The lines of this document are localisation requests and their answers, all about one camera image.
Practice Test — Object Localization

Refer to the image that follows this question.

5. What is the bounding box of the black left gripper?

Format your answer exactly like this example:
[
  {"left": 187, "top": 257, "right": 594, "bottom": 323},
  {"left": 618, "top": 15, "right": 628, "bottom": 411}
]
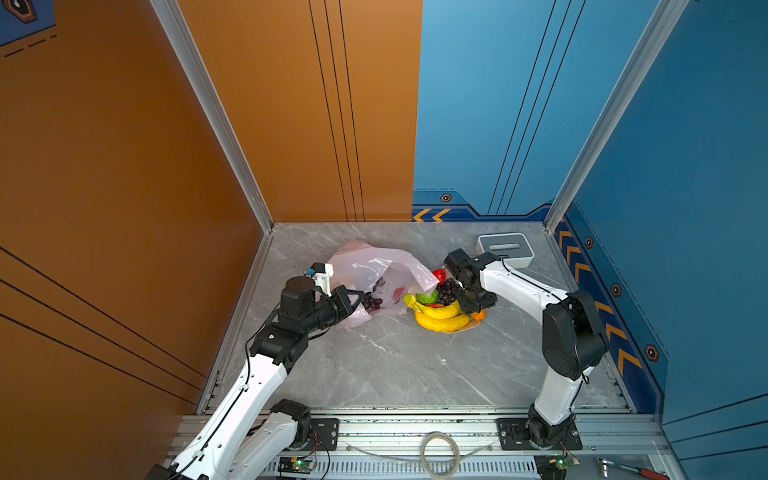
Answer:
[{"left": 300, "top": 287, "right": 364, "bottom": 338}]

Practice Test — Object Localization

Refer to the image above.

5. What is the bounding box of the orange green mango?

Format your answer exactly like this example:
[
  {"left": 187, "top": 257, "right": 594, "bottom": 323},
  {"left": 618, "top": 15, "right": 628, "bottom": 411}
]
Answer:
[{"left": 471, "top": 309, "right": 487, "bottom": 322}]

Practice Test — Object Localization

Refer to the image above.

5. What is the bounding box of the dark purple grape bunch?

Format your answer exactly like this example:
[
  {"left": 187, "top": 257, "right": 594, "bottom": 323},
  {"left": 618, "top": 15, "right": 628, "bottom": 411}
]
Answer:
[{"left": 435, "top": 278, "right": 463, "bottom": 306}]

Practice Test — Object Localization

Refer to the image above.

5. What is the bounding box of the yellow banana bunch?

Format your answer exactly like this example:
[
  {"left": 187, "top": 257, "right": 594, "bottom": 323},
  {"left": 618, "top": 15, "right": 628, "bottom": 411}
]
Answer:
[{"left": 404, "top": 294, "right": 472, "bottom": 333}]

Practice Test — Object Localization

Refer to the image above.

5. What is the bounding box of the pink plastic bag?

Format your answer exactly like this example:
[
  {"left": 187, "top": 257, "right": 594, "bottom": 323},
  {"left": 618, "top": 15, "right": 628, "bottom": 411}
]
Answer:
[{"left": 327, "top": 240, "right": 438, "bottom": 329}]

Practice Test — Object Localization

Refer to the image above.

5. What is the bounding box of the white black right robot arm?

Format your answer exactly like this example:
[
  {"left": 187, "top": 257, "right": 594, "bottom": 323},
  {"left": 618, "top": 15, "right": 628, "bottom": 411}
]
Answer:
[{"left": 444, "top": 249, "right": 610, "bottom": 450}]

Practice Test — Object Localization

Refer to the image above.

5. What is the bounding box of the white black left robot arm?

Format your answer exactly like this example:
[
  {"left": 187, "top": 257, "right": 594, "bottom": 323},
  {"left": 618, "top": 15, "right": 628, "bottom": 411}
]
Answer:
[{"left": 147, "top": 270, "right": 364, "bottom": 479}]

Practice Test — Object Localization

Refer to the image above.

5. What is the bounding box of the beige fruit plate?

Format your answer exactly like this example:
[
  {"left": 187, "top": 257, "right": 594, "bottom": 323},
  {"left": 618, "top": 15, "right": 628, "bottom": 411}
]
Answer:
[{"left": 404, "top": 278, "right": 487, "bottom": 334}]

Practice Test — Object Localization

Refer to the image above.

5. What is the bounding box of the red apple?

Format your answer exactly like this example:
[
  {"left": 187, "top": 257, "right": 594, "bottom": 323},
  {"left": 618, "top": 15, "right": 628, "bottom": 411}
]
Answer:
[{"left": 432, "top": 269, "right": 447, "bottom": 284}]

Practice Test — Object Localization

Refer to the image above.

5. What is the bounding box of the white grey tissue box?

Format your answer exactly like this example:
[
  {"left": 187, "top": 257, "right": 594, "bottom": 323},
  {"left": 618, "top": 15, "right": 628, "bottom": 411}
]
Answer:
[{"left": 476, "top": 232, "right": 535, "bottom": 269}]

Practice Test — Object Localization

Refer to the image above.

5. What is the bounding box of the green circuit board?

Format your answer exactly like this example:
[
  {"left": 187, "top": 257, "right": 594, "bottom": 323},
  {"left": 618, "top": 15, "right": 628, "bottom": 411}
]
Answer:
[{"left": 276, "top": 456, "right": 318, "bottom": 478}]

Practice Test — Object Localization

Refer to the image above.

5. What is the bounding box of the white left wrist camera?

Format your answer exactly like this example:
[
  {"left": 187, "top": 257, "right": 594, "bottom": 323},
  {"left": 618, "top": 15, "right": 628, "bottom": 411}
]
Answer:
[{"left": 306, "top": 262, "right": 334, "bottom": 295}]

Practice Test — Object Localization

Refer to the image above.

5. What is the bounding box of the aluminium front rail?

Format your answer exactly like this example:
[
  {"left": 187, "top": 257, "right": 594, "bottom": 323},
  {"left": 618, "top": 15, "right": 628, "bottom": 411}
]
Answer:
[{"left": 260, "top": 409, "right": 684, "bottom": 479}]

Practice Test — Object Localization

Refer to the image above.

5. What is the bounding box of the coiled clear cable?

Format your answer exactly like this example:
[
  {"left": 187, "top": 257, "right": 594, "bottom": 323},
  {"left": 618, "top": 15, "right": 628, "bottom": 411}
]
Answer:
[{"left": 344, "top": 431, "right": 499, "bottom": 480}]

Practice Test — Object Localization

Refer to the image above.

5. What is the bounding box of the red handled tool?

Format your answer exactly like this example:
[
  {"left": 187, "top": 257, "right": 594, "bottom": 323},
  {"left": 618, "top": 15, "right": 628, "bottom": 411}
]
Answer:
[{"left": 597, "top": 457, "right": 670, "bottom": 480}]

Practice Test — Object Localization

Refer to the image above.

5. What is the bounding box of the aluminium corner post left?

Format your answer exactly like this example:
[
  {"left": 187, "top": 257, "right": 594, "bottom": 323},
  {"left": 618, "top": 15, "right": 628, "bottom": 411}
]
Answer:
[{"left": 148, "top": 0, "right": 276, "bottom": 232}]

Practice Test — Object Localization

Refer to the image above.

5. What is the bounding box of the aluminium corner post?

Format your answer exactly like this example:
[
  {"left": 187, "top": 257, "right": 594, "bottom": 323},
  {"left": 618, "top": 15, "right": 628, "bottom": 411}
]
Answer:
[
  {"left": 148, "top": 0, "right": 276, "bottom": 232},
  {"left": 543, "top": 0, "right": 689, "bottom": 234}
]

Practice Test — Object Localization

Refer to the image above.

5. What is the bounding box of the aluminium corner post right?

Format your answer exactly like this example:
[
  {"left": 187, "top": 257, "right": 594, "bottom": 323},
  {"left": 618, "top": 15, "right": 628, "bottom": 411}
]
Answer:
[{"left": 543, "top": 0, "right": 689, "bottom": 234}]

